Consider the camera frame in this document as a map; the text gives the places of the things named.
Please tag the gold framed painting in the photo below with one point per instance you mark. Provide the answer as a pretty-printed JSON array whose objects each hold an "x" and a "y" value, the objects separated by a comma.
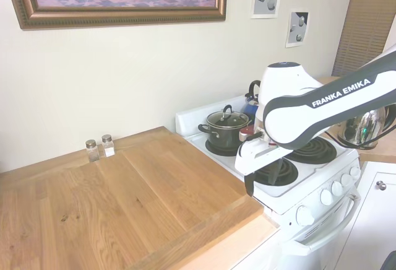
[{"x": 123, "y": 10}]

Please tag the large wooden countertop board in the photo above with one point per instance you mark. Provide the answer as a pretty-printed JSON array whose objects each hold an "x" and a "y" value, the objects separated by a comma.
[{"x": 123, "y": 195}]

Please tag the white electric stove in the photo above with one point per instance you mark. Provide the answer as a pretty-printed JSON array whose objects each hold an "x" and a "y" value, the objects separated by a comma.
[{"x": 309, "y": 198}]

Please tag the black cooking pot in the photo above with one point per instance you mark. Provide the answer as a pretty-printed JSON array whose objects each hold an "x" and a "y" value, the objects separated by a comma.
[{"x": 224, "y": 135}]

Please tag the white kitchen cabinet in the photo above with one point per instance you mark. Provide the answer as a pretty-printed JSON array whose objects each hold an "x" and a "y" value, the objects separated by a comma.
[{"x": 371, "y": 220}]

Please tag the wooden window blind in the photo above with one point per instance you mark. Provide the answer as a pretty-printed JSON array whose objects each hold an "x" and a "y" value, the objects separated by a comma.
[{"x": 365, "y": 25}]

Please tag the small grey paper print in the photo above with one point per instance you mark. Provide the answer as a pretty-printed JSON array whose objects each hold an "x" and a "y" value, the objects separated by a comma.
[{"x": 297, "y": 30}]

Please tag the silver cabinet knob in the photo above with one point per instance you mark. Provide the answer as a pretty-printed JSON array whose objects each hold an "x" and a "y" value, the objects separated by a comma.
[{"x": 382, "y": 185}]

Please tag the white stove knob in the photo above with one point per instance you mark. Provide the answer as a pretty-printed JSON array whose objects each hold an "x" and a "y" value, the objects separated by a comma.
[
  {"x": 326, "y": 197},
  {"x": 355, "y": 173},
  {"x": 336, "y": 188},
  {"x": 346, "y": 179},
  {"x": 304, "y": 215}
]

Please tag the glass salt shaker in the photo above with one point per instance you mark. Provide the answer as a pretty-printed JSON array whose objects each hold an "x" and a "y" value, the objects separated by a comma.
[{"x": 108, "y": 146}]

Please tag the black coil burner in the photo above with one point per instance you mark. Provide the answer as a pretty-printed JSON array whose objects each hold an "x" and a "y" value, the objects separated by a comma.
[
  {"x": 315, "y": 150},
  {"x": 216, "y": 151},
  {"x": 287, "y": 174}
]

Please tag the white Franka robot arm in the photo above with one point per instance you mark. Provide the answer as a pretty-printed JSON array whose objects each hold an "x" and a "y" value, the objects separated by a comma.
[{"x": 309, "y": 118}]

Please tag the glass pepper shaker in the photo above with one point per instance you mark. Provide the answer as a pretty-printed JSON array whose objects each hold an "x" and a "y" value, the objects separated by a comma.
[{"x": 91, "y": 151}]

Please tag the shiny silver electric kettle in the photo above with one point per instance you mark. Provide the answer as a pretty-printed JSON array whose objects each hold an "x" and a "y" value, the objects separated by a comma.
[{"x": 362, "y": 127}]

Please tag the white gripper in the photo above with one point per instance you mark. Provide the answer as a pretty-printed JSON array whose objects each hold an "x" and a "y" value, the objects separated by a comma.
[{"x": 253, "y": 157}]

